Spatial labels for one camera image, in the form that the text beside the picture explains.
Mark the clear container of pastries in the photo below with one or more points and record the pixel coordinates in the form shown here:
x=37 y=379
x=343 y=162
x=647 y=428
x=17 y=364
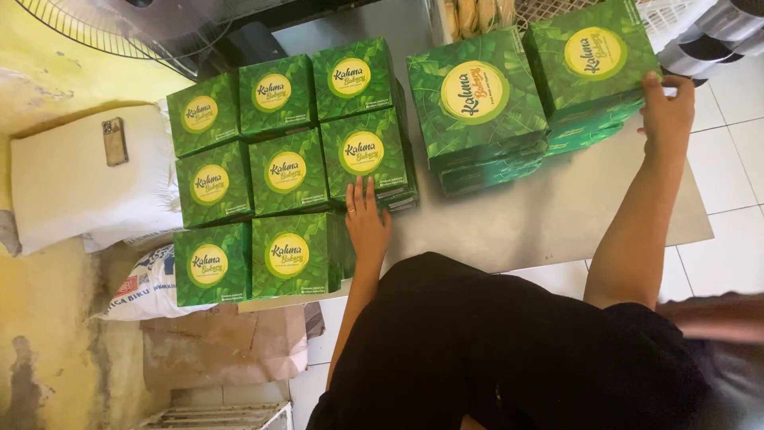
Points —
x=477 y=17

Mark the plain white sack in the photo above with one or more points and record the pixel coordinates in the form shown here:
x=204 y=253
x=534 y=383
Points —
x=71 y=191

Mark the stack of white rolls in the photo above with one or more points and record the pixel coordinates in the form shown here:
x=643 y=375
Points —
x=710 y=51

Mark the brown cardboard sheet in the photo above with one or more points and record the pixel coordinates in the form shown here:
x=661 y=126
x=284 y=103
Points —
x=221 y=343

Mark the person's right fingers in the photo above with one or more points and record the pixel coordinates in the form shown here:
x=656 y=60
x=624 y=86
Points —
x=652 y=89

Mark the white plastic crate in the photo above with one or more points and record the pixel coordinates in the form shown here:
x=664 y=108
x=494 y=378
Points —
x=221 y=417

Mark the person's right hand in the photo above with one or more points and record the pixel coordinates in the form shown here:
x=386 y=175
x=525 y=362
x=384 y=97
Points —
x=668 y=122

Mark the gold-cased phone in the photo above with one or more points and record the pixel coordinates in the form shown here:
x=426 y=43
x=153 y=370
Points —
x=114 y=142

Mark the person's left hand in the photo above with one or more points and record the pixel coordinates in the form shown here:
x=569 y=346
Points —
x=367 y=230

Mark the white plastic basket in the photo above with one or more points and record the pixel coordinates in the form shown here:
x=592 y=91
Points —
x=662 y=15

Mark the person's black clothing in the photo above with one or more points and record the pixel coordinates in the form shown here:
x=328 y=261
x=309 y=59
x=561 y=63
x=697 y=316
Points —
x=489 y=352

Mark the stack of green cartons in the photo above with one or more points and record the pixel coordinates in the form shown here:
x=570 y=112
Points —
x=588 y=65
x=477 y=113

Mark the printed white flour sack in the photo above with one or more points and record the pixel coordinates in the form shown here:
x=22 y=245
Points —
x=149 y=289

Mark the group of square green boxes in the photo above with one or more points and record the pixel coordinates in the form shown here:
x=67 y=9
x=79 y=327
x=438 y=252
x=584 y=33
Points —
x=286 y=173

